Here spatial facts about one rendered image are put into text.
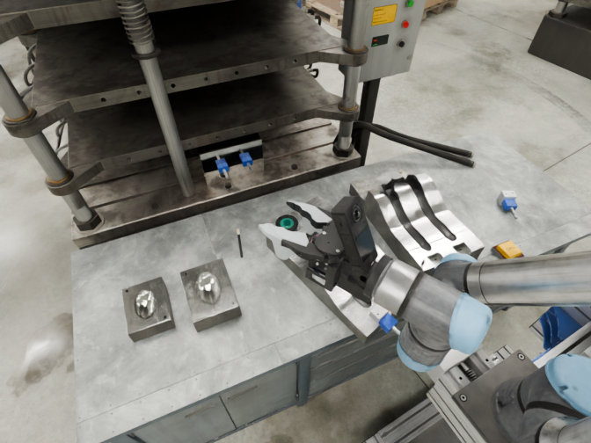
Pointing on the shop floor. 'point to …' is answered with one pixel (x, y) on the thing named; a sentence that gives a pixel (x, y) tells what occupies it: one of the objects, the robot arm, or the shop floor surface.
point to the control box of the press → (383, 52)
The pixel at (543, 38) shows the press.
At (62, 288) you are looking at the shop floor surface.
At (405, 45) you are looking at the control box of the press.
